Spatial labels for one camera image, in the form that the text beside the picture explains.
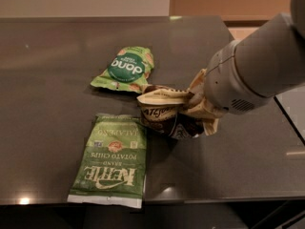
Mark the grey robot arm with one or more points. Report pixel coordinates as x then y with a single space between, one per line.
243 76

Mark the green Kettle jalapeno chip bag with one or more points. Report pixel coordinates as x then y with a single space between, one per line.
113 166

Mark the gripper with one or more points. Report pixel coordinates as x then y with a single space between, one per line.
229 78

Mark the brown Late July chip bag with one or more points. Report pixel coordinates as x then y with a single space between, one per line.
168 119

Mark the light green snack pouch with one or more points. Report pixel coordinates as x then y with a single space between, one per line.
128 72

